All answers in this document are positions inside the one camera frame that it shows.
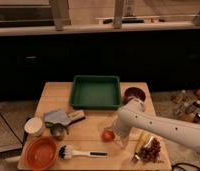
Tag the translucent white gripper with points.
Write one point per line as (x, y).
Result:
(119, 128)

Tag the red apple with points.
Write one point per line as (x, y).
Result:
(107, 136)

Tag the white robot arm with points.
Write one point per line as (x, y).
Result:
(133, 115)

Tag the green plastic tray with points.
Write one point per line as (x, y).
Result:
(95, 92)

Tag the yellow banana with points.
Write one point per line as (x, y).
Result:
(143, 139)

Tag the bunch of red grapes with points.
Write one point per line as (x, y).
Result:
(150, 153)

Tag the dark red bowl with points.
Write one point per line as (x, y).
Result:
(132, 92)

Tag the white dish brush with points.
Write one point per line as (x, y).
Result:
(68, 151)

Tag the small metal cup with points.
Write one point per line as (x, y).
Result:
(58, 131)

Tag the blue grey cloth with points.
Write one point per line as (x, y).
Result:
(57, 116)

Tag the orange plastic bowl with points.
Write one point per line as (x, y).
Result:
(41, 153)

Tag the white paper cup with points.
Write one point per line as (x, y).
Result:
(34, 126)

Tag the wooden handled scrub brush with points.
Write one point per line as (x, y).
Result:
(76, 116)

